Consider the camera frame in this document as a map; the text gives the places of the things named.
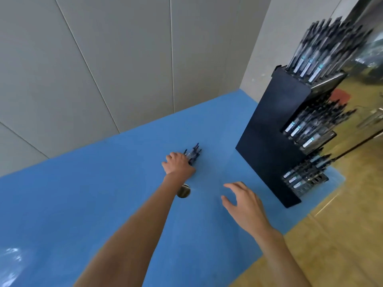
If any steel framed glass partition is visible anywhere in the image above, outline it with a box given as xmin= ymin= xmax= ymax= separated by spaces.
xmin=329 ymin=0 xmax=383 ymax=165

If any row of black pens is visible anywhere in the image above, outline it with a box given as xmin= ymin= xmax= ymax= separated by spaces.
xmin=282 ymin=147 xmax=333 ymax=190
xmin=286 ymin=16 xmax=373 ymax=84
xmin=281 ymin=95 xmax=357 ymax=148

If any person's left forearm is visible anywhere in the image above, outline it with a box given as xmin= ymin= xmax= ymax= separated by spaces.
xmin=73 ymin=175 xmax=186 ymax=287

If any small round brown disc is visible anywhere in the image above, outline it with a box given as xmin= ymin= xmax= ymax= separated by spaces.
xmin=176 ymin=183 xmax=192 ymax=199

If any blue table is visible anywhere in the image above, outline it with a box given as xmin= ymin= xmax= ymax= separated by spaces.
xmin=0 ymin=88 xmax=346 ymax=287

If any person's right hand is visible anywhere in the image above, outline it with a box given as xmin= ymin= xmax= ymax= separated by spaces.
xmin=221 ymin=181 xmax=283 ymax=240

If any black tiered pen display stand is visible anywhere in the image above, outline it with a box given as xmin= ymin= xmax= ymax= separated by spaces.
xmin=235 ymin=65 xmax=347 ymax=209

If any person's left hand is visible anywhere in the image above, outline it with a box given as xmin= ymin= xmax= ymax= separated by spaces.
xmin=161 ymin=151 xmax=197 ymax=184

